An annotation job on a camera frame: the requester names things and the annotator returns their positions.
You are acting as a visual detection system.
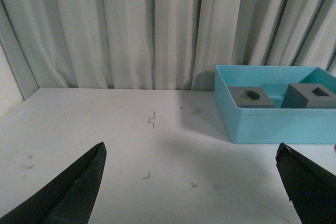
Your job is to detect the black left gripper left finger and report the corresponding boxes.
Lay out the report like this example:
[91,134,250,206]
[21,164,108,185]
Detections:
[1,142,107,223]

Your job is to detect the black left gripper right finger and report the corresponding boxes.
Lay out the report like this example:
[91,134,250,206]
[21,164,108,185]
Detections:
[276,143,335,223]

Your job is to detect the gray cube with square hole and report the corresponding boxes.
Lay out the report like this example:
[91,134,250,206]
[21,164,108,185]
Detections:
[281,83,335,109]

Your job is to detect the gray cube with round hole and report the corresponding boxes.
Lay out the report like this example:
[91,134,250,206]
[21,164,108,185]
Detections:
[228,87,275,108]

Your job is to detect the light blue plastic box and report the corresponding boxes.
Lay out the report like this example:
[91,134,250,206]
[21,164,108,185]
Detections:
[214,65,335,144]

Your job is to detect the white pleated curtain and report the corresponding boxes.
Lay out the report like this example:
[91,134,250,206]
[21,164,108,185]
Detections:
[1,0,335,98]

